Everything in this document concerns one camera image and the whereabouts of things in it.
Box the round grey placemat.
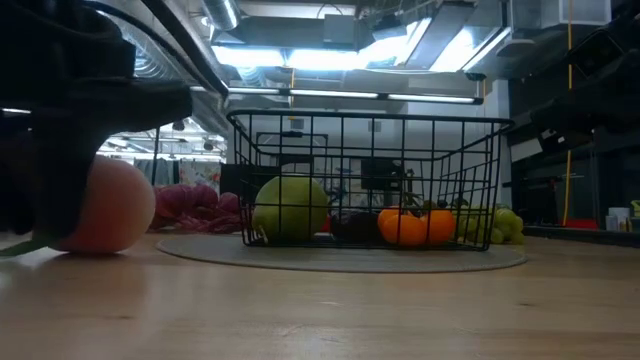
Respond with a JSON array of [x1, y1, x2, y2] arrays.
[[155, 233, 529, 275]]

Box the green grape bunch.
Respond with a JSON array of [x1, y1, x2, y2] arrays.
[[452, 202, 526, 246]]

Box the small black monitor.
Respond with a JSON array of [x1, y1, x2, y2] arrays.
[[360, 158, 403, 192]]

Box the black box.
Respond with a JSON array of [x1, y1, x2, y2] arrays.
[[219, 163, 261, 204]]

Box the green pear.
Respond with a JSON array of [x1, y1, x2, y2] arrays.
[[251, 174, 330, 245]]

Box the floral patterned panel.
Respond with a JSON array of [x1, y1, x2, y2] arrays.
[[178, 158, 223, 191]]

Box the bright ceiling light panel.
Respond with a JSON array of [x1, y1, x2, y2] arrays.
[[209, 43, 419, 72]]

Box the orange tangerine cluster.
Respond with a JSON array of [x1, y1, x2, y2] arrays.
[[377, 198, 457, 247]]

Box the long LED light bar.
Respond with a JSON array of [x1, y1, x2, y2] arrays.
[[189, 84, 485, 106]]

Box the black metal rig frame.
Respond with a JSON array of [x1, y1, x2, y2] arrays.
[[152, 127, 161, 186]]

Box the silver ceiling duct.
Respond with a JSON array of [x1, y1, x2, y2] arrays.
[[201, 0, 241, 32]]

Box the pink peach with leaf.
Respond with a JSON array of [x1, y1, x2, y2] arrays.
[[0, 154, 157, 259]]

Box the purple grape bunch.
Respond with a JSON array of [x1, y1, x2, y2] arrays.
[[149, 183, 246, 235]]

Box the white cup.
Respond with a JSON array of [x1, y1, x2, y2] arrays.
[[605, 206, 632, 232]]

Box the black wire basket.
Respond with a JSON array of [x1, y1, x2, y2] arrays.
[[225, 109, 515, 252]]

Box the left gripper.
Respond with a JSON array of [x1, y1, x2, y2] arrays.
[[0, 0, 194, 241]]

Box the yellow hanging cable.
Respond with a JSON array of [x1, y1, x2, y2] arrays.
[[563, 0, 575, 227]]

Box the dark cabinet with white edge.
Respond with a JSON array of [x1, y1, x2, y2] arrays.
[[509, 119, 640, 229]]

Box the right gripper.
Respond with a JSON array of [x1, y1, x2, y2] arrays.
[[529, 19, 640, 134]]

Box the dark purple eggplant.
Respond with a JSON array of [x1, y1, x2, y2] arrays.
[[329, 209, 389, 245]]

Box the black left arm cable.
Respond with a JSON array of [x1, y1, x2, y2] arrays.
[[84, 0, 230, 99]]

